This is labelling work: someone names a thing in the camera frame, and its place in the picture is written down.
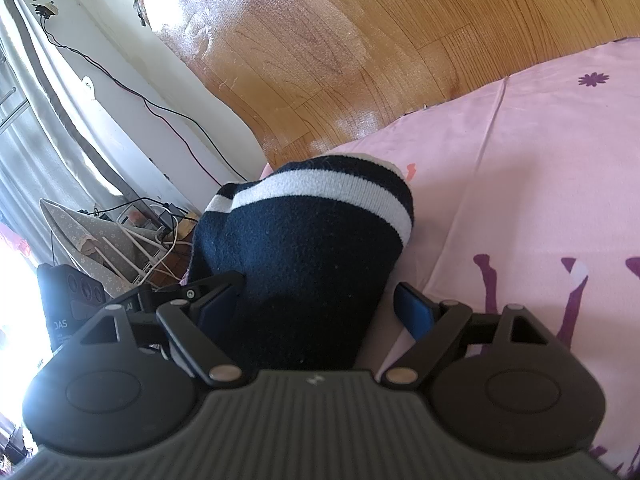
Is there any grey curtain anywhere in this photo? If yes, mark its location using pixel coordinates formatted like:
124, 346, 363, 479
0, 0, 126, 271

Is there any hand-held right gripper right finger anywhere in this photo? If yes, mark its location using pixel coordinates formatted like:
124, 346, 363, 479
384, 282, 554, 390

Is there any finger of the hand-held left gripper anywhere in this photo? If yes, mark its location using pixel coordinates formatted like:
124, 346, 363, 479
149, 270, 246, 312

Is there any black cable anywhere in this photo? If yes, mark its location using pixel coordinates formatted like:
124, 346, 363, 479
34, 6, 249, 184

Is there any pink cloth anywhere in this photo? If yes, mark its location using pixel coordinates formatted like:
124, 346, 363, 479
0, 220, 32, 257

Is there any navy knit garment white stripe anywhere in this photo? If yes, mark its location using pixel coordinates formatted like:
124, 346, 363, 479
187, 156, 416, 373

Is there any pink printed blanket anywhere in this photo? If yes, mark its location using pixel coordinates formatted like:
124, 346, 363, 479
260, 37, 640, 480

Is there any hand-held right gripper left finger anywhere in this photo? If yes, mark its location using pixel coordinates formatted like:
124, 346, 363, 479
80, 282, 246, 388

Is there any brown wooden box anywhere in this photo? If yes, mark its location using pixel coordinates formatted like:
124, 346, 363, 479
169, 210, 202, 261

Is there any grey patterned ironing board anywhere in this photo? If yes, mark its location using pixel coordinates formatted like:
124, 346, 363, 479
40, 198, 168, 293

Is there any red cable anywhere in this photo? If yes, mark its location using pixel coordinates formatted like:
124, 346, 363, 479
141, 99, 223, 188

